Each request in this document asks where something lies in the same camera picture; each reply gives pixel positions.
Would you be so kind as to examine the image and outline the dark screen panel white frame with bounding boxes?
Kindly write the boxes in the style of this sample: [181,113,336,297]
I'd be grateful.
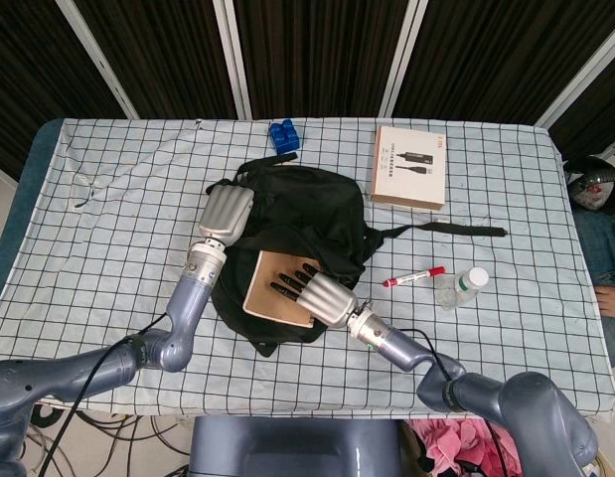
[56,0,252,120]
[0,0,139,173]
[212,0,430,120]
[533,22,615,160]
[381,0,615,128]

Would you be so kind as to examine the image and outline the brown cover notebook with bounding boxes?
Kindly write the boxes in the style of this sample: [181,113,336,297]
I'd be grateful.
[241,249,318,329]

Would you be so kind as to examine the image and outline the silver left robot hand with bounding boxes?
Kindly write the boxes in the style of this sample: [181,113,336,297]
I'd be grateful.
[197,181,256,248]

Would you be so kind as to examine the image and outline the clear plastic bottle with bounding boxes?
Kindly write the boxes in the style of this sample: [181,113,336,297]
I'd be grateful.
[434,266,490,312]

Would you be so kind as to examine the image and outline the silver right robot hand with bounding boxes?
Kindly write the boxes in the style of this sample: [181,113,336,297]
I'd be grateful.
[269,262,361,329]

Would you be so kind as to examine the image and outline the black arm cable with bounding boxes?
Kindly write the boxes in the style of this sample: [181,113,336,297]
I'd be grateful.
[38,312,168,477]
[399,327,505,477]

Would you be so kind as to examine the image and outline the grey-blue robot torso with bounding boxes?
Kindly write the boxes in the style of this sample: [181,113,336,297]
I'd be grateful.
[187,415,405,477]

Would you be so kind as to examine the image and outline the blue plastic building block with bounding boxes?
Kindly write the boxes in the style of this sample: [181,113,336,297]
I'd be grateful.
[267,118,304,154]

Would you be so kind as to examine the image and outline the white cable product box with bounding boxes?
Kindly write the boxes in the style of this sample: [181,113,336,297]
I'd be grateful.
[370,124,448,214]

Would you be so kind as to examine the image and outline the pink crumpled cloth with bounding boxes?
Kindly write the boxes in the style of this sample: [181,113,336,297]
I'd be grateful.
[408,418,517,477]

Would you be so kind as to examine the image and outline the red capped marker pen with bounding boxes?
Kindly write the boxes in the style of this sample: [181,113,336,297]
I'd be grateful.
[383,265,446,289]

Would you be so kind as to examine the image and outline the tangled floor cables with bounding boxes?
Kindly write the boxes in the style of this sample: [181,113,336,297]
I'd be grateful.
[28,401,195,477]

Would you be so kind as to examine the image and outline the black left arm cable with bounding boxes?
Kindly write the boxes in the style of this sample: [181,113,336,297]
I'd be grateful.
[38,312,168,477]

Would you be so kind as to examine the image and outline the bystander in blue jeans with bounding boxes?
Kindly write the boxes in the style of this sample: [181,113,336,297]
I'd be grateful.
[570,206,615,369]

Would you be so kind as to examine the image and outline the black grid white tablecloth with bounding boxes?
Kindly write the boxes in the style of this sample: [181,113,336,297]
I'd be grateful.
[0,117,615,416]

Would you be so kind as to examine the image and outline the black fabric backpack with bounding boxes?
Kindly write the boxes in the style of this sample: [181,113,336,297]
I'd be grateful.
[206,153,507,359]

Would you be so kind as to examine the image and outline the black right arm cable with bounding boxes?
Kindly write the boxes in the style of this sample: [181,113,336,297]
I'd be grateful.
[399,327,505,477]

